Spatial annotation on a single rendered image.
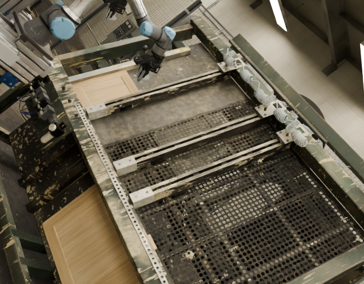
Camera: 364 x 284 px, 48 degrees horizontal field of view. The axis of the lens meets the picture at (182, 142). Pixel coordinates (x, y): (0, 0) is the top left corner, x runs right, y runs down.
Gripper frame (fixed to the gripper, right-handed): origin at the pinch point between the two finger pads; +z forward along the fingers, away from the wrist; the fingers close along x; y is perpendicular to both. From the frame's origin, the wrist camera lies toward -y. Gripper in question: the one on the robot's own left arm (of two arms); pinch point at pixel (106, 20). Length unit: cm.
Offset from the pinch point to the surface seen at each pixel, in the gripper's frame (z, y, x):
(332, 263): 6, 61, -199
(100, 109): 37, -6, -54
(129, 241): 51, -17, -147
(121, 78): 27.6, 17.3, -24.6
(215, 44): -19, 78, -23
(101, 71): 31.6, 5.9, -15.7
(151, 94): 19, 24, -54
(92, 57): 33.8, 7.4, 7.0
